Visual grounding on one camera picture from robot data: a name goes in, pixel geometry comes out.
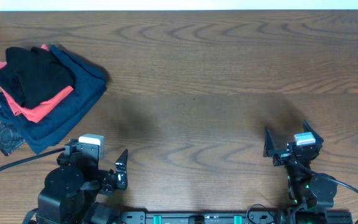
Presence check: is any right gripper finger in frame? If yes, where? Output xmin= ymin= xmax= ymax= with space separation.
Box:
xmin=303 ymin=119 xmax=324 ymax=144
xmin=263 ymin=127 xmax=275 ymax=157

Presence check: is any black t-shirt with white logo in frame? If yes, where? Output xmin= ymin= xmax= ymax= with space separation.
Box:
xmin=0 ymin=47 xmax=75 ymax=109

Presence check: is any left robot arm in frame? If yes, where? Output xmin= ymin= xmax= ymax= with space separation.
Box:
xmin=23 ymin=139 xmax=128 ymax=224

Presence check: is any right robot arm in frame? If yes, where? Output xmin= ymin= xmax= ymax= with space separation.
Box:
xmin=263 ymin=121 xmax=337 ymax=223

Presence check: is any folded red t-shirt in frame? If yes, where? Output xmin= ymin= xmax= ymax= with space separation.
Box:
xmin=0 ymin=44 xmax=73 ymax=123

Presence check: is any folded navy blue t-shirt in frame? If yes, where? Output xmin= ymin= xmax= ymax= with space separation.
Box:
xmin=0 ymin=45 xmax=107 ymax=154

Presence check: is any folded black patterned t-shirt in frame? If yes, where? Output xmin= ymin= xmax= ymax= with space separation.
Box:
xmin=0 ymin=106 xmax=24 ymax=156

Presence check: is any black mounting rail base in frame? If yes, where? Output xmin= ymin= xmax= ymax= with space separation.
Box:
xmin=116 ymin=211 xmax=353 ymax=224

